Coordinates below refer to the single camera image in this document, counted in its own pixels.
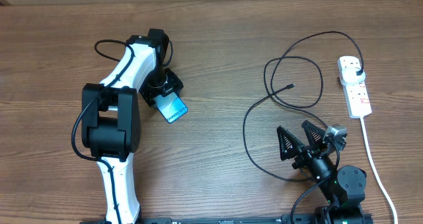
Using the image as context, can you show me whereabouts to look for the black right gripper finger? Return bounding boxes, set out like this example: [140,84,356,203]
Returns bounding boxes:
[276,126,304,161]
[301,120,327,149]

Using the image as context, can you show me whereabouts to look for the blue Samsung Galaxy smartphone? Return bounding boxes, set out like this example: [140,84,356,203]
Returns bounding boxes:
[154,92,188,124]

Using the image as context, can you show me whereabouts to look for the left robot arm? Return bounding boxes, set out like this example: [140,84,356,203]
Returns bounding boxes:
[71,28,188,223]

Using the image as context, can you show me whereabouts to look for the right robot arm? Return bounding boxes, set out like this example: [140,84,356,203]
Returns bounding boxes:
[277,120,373,224]

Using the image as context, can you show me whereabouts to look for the white charger plug adapter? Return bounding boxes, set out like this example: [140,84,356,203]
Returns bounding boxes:
[340,68,366,86]

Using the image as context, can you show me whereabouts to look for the white power extension strip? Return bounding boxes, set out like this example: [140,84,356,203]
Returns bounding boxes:
[337,56,372,119]

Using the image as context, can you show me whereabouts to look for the white power strip cord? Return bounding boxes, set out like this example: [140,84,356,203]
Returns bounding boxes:
[359,116,399,224]

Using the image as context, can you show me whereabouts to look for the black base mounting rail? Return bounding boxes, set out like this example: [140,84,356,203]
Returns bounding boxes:
[79,213,374,224]

